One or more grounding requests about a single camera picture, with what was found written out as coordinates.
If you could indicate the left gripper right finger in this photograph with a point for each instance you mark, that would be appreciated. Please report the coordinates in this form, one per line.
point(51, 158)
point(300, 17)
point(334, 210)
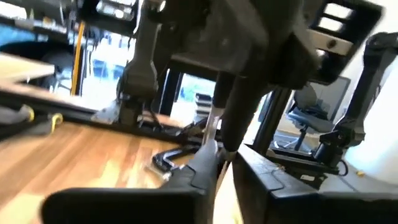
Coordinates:
point(295, 208)

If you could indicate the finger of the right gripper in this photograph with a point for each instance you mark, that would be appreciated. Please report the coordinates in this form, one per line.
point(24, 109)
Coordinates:
point(360, 46)

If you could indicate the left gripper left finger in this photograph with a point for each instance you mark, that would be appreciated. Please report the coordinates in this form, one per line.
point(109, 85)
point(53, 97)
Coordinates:
point(124, 208)

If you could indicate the black C-clamp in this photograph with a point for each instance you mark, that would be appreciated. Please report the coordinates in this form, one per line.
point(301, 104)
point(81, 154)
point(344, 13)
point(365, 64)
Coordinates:
point(164, 158)

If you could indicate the striped stacked boxes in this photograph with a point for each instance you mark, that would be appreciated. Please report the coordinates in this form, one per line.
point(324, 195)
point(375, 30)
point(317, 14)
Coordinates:
point(203, 105)

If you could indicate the grey office chair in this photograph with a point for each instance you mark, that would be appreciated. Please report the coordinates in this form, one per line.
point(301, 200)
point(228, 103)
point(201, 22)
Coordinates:
point(308, 121)

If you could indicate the light wood desk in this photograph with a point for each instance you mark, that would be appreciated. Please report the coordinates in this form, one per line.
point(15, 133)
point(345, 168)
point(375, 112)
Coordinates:
point(18, 68)

